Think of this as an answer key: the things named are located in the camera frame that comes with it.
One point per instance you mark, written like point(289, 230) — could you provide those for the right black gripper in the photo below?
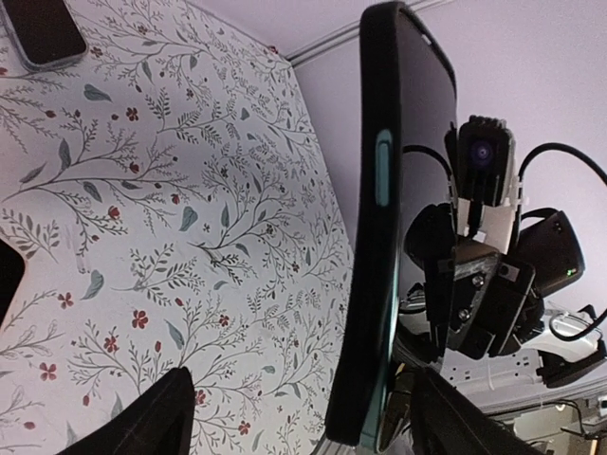
point(489, 293)

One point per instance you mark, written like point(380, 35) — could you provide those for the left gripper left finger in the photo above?
point(160, 421)

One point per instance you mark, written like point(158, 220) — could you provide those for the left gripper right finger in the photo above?
point(443, 421)

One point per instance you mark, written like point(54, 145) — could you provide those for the black phone case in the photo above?
point(374, 237)

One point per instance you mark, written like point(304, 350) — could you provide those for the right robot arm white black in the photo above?
point(557, 342)

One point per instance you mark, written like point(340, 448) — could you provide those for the phone in clear case middle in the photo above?
point(44, 33)

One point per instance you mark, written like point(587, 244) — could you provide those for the floral patterned table mat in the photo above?
point(171, 201)

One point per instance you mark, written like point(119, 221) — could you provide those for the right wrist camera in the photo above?
point(481, 153)

